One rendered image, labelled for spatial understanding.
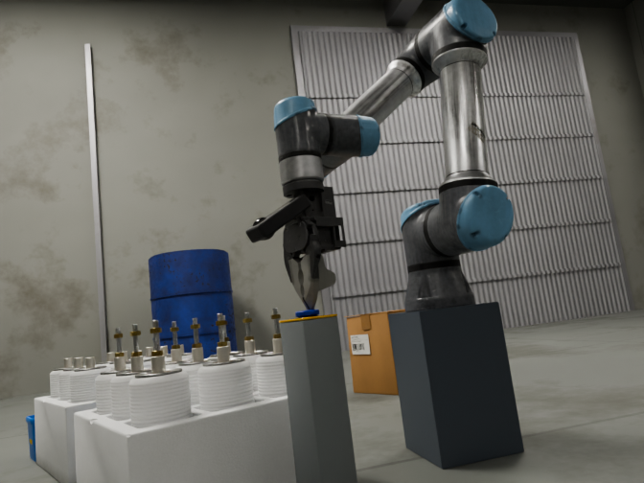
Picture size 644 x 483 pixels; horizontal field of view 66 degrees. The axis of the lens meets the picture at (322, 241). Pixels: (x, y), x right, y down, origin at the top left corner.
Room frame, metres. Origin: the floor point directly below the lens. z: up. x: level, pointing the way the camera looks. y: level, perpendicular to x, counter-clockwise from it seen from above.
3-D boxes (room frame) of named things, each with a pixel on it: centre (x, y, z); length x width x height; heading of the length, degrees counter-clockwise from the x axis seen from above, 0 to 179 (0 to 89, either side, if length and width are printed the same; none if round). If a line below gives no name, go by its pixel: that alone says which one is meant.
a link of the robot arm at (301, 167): (0.84, 0.02, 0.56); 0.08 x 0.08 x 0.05
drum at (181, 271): (3.59, 0.98, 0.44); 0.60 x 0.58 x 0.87; 14
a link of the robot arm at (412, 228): (1.10, -0.24, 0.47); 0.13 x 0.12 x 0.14; 25
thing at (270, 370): (0.99, 0.11, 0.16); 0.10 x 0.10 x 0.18
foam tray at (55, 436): (1.44, 0.60, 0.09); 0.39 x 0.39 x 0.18; 40
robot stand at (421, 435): (1.11, -0.24, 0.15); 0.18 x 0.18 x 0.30; 14
